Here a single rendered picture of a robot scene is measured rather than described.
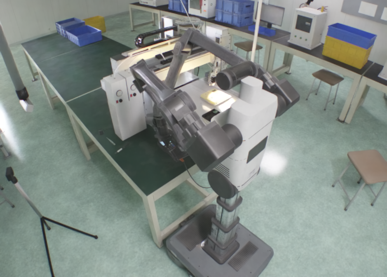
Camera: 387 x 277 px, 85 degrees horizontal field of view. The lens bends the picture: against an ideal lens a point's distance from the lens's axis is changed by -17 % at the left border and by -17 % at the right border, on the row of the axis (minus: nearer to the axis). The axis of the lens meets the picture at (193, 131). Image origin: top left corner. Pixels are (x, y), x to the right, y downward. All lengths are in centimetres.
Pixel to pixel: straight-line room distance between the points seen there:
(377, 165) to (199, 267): 178
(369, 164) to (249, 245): 133
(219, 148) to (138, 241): 158
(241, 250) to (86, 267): 122
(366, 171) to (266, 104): 168
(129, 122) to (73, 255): 121
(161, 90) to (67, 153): 234
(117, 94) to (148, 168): 52
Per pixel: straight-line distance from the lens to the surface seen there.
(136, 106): 178
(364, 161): 252
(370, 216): 280
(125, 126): 181
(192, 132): 77
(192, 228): 191
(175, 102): 82
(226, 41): 194
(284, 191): 257
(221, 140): 76
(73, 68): 327
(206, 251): 180
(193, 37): 125
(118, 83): 162
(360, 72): 363
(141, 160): 168
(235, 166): 96
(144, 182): 155
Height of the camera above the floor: 193
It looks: 39 degrees down
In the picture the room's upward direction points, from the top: straight up
